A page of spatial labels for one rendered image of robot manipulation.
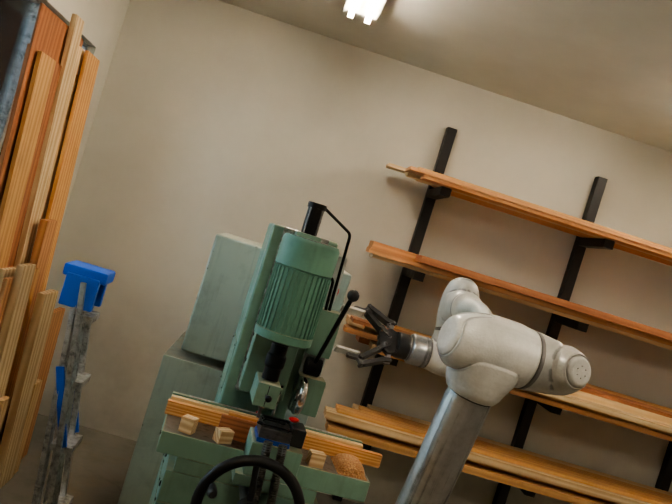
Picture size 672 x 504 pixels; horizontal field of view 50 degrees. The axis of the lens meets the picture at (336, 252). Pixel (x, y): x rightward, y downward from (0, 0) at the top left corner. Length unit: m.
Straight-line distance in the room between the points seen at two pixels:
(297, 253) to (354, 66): 2.63
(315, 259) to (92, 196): 2.69
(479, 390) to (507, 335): 0.13
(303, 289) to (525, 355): 0.76
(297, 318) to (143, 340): 2.57
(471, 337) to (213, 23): 3.42
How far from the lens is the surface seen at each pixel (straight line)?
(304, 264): 2.05
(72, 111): 3.82
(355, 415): 4.14
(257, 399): 2.14
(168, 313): 4.51
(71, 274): 2.78
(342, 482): 2.12
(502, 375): 1.53
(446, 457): 1.60
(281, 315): 2.07
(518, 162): 4.68
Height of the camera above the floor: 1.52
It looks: 1 degrees down
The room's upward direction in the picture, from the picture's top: 17 degrees clockwise
